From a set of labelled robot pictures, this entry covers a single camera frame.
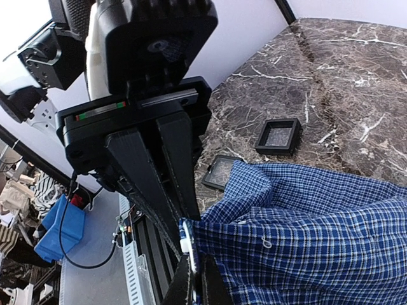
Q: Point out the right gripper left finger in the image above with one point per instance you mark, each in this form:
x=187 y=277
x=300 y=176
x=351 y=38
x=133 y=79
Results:
x=180 y=291

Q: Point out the white slotted cable duct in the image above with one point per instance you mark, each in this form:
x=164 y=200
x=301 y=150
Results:
x=136 y=273

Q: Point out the black tray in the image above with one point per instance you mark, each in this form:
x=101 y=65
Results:
x=279 y=137
x=218 y=173

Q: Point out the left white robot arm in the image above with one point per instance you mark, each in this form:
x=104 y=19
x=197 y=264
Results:
x=53 y=57

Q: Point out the black tray far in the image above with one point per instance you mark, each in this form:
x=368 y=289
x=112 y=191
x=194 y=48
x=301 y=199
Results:
x=279 y=137

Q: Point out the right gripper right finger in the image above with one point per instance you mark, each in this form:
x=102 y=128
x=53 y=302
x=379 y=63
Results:
x=213 y=288

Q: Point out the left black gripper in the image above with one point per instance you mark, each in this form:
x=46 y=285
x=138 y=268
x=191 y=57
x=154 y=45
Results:
x=158 y=179

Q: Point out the left black frame post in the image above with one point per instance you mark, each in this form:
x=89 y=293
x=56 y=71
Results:
x=286 y=11

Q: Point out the black tray middle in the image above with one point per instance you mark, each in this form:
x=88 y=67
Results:
x=218 y=173

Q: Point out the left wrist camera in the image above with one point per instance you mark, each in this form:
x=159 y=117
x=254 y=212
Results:
x=144 y=47

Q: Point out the black front aluminium rail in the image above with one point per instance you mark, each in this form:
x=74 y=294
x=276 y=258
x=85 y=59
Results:
x=161 y=262

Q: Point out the blue checked shirt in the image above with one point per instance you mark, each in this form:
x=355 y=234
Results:
x=292 y=234

